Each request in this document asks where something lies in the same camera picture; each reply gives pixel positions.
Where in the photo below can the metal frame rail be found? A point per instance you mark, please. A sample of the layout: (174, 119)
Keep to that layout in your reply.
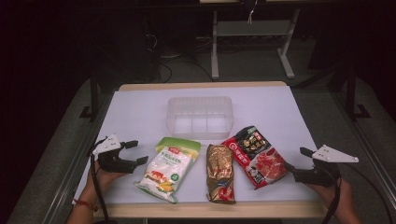
(69, 174)
(364, 143)

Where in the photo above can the white metal frame desk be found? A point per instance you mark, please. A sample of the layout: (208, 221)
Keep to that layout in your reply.
(253, 28)

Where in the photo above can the gold and brown food packet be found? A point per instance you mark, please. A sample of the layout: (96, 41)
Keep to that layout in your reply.
(219, 174)

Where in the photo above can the person's left hand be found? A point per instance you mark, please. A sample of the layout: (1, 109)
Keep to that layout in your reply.
(101, 183)

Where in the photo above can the white and green food packet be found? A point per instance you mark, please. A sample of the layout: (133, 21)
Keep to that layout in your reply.
(168, 169)

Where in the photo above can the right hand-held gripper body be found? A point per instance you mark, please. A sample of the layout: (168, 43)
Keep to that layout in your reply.
(320, 175)

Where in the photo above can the clear plastic container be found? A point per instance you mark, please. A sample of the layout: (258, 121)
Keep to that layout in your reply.
(200, 116)

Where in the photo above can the person's right hand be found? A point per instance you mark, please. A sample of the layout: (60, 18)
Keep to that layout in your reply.
(341, 196)

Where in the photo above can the white table cover sheet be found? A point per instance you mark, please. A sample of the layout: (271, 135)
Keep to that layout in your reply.
(140, 109)

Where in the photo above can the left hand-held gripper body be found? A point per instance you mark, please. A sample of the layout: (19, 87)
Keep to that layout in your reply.
(112, 163)

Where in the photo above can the red and black food packet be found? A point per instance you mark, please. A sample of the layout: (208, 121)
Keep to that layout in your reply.
(257, 157)

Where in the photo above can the black metal stand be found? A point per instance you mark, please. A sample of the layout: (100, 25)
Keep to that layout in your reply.
(351, 93)
(94, 99)

